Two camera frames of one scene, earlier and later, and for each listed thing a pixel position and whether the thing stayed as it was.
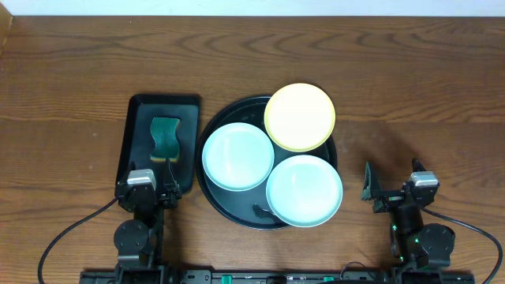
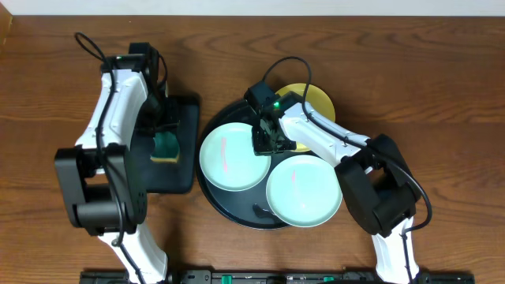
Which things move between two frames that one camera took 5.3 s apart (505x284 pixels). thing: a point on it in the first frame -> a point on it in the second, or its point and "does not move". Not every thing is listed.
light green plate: [237, 157] does not move
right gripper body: [385, 199] -> [272, 140]
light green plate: [304, 191] does not move
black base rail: [271, 277] does not move
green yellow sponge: [167, 146] does not move
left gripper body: [154, 196] -> [164, 128]
